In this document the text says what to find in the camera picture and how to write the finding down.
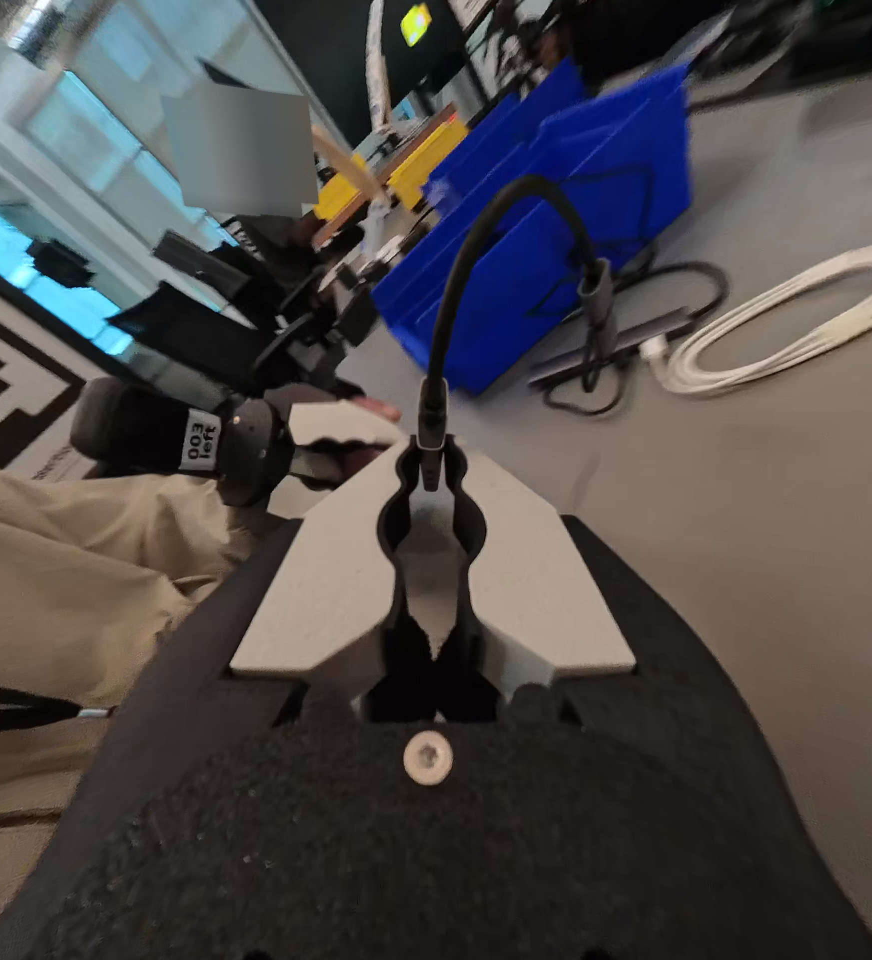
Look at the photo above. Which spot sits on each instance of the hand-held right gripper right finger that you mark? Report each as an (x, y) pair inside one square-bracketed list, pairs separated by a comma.
[(541, 600)]

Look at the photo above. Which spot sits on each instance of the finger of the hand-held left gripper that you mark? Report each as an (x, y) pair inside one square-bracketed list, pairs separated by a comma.
[(308, 472), (331, 420)]

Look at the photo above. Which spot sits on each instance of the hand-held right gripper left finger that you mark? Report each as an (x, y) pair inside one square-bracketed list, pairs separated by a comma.
[(316, 600)]

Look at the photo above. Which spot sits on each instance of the dark grey USB hub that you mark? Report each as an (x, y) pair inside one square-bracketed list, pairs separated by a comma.
[(630, 334)]

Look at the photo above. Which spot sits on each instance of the grey desk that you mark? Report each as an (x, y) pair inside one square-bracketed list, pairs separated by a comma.
[(780, 562)]

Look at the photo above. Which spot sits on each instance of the black office chair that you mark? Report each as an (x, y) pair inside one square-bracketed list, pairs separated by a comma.
[(173, 330), (203, 259)]

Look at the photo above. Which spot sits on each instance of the black and white tag sign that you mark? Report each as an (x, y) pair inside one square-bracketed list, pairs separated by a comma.
[(1, 375)]

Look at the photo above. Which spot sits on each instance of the person's beige trousers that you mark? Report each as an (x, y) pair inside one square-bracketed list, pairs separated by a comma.
[(53, 570)]

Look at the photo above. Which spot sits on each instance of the yellow plastic bin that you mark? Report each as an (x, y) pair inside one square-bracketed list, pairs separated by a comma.
[(342, 196), (424, 161)]

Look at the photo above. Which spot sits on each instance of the blue plastic bin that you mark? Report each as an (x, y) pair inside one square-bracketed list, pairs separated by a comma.
[(526, 300), (533, 112)]

